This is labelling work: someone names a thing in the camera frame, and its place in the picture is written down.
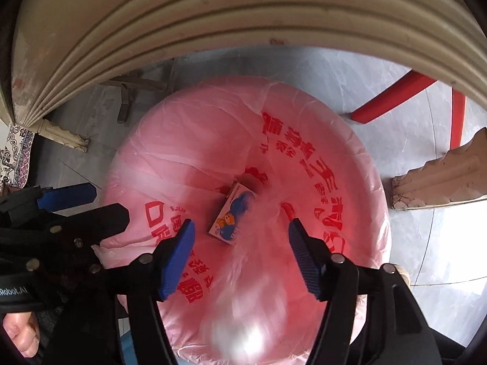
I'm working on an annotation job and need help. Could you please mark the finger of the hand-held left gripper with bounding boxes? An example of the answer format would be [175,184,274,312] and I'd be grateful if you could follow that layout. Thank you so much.
[23,203,130,250]
[0,183,98,223]

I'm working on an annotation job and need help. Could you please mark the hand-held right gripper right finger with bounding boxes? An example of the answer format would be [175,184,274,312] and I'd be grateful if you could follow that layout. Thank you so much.
[288,220,443,365]

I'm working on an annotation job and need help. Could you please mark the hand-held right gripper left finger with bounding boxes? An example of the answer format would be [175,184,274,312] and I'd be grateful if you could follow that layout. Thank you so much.
[42,220,196,365]

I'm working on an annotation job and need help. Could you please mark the small printed drink carton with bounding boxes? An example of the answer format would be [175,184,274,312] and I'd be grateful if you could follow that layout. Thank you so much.
[208,181,258,245]

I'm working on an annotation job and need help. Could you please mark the blue plastic stool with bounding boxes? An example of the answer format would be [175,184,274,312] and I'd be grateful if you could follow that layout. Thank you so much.
[119,328,135,365]

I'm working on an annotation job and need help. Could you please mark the pink plastic bin bag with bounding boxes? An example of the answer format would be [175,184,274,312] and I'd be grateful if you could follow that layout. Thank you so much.
[93,76,392,365]

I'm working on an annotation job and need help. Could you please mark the person's left hand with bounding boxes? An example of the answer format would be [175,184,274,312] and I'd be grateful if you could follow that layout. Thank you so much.
[2,311,43,359]

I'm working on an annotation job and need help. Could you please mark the patterned cloth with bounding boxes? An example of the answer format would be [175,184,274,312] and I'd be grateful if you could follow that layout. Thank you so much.
[0,123,36,189]

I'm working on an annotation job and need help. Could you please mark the wooden stand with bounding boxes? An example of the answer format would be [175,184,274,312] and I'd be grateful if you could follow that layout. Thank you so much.
[100,59,178,123]

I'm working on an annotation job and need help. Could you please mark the red chair legs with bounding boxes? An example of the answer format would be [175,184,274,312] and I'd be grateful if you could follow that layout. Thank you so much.
[350,70,467,151]

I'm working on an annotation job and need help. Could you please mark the cream round table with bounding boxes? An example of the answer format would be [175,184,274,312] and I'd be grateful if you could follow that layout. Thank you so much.
[0,0,487,211]

